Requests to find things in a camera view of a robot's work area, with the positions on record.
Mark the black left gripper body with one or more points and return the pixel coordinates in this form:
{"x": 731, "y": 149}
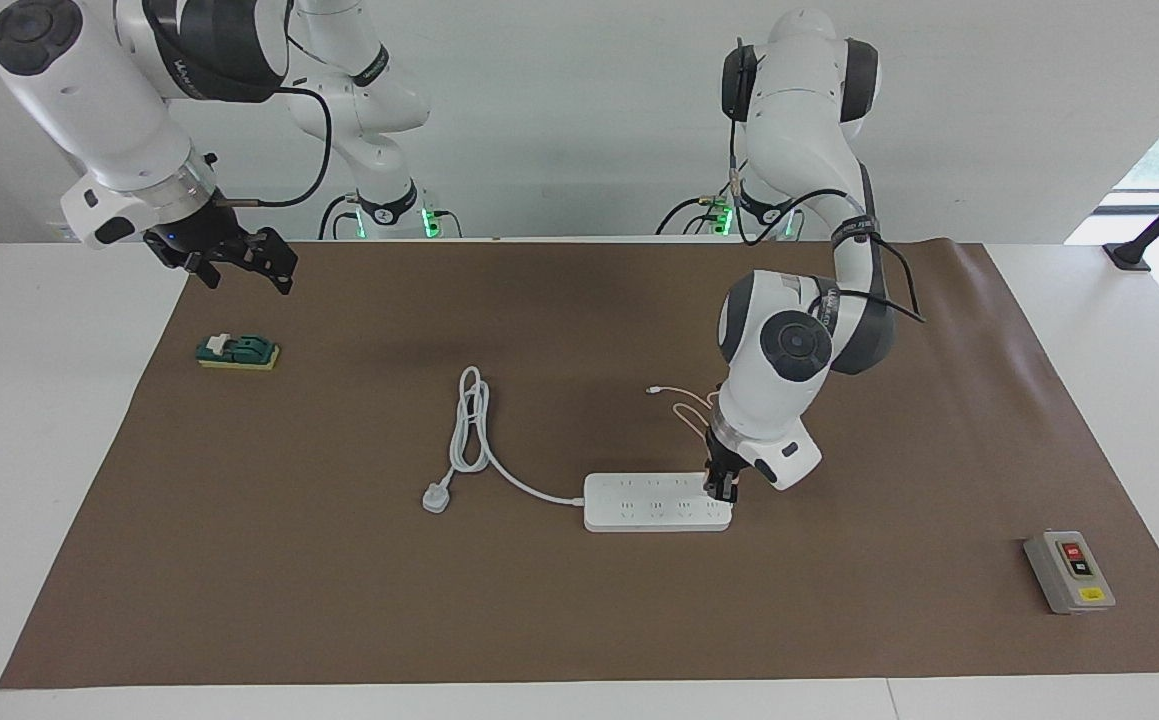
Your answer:
{"x": 724, "y": 455}

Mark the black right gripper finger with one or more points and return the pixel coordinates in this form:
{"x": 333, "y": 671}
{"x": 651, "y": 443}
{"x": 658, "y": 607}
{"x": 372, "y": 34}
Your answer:
{"x": 279, "y": 258}
{"x": 207, "y": 272}

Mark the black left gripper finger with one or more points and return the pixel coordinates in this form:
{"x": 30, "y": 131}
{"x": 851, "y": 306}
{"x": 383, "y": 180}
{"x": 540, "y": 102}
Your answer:
{"x": 713, "y": 483}
{"x": 732, "y": 489}

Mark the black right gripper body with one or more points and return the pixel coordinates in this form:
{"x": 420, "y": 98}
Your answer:
{"x": 199, "y": 235}

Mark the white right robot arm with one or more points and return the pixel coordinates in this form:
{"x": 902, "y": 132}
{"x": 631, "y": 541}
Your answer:
{"x": 99, "y": 110}

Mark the white power strip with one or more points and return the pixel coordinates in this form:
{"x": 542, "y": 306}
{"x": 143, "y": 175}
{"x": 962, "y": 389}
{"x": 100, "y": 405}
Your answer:
{"x": 649, "y": 505}

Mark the brown table mat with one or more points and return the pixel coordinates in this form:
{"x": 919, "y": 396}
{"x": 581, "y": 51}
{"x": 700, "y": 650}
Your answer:
{"x": 339, "y": 600}

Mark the green knife switch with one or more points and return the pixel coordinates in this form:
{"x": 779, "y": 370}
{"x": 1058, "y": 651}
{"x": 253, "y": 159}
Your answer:
{"x": 239, "y": 352}

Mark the white wall socket box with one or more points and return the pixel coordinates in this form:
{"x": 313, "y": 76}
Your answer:
{"x": 67, "y": 232}

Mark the grey on-off switch box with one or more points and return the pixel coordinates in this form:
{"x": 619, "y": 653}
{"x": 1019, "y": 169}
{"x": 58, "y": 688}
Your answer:
{"x": 1069, "y": 572}

